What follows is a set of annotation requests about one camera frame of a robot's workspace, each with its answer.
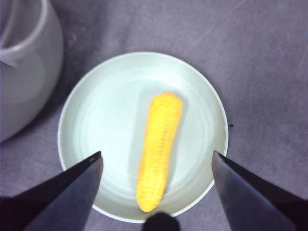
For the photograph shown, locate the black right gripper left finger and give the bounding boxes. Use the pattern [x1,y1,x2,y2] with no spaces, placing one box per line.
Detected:
[0,151,104,231]

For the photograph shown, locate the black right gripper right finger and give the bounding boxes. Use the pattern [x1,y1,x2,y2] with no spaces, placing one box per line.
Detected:
[211,150,308,231]

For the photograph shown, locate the yellow corn cob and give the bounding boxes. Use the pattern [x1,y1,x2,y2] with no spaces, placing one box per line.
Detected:
[135,91,183,213]

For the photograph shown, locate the pale green round plate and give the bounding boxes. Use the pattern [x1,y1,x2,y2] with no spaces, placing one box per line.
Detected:
[57,51,230,223]

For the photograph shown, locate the pale green electric steamer pot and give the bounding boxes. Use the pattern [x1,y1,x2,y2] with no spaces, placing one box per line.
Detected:
[0,0,64,143]

